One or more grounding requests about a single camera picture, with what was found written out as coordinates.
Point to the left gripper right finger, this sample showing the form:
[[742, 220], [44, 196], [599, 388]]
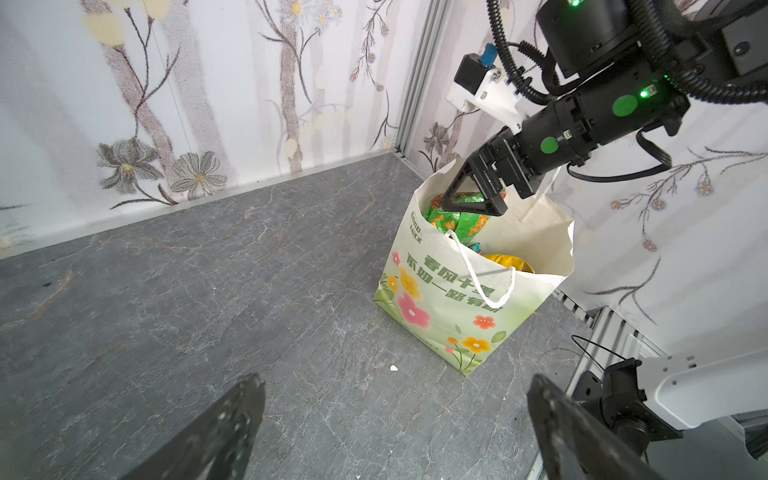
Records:
[[573, 444]]

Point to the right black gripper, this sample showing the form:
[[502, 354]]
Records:
[[502, 161]]

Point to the green snack packet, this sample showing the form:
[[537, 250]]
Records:
[[465, 225]]

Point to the white floral paper bag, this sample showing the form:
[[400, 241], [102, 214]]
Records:
[[459, 304]]

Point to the yellow snack packet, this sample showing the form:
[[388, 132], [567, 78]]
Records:
[[510, 262]]

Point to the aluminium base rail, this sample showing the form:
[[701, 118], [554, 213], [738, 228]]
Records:
[[614, 338]]

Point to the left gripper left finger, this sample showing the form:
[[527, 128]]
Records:
[[217, 444]]

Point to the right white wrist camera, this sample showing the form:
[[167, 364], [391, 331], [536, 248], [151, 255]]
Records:
[[480, 85]]

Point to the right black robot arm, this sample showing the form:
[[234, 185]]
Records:
[[614, 68]]

